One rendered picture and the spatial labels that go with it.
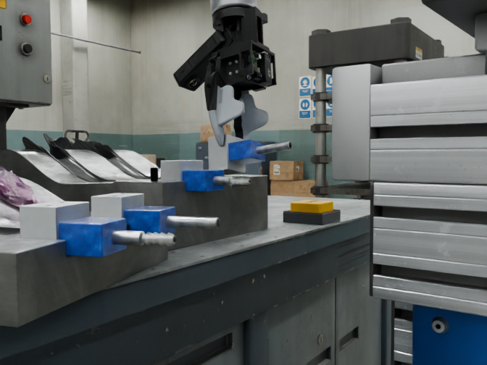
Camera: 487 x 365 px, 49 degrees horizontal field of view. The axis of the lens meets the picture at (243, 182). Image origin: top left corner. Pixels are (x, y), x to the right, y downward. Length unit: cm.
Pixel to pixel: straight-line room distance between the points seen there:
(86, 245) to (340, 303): 81
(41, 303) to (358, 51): 452
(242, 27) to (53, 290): 53
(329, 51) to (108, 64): 561
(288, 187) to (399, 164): 725
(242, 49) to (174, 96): 862
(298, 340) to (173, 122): 850
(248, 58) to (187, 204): 25
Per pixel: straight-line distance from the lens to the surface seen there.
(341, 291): 118
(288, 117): 809
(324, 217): 95
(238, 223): 82
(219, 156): 81
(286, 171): 762
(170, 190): 69
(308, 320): 105
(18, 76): 161
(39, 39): 167
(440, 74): 42
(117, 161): 101
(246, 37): 84
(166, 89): 956
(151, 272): 58
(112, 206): 56
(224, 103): 81
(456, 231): 40
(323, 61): 496
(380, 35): 480
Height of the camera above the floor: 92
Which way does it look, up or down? 3 degrees down
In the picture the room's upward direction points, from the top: straight up
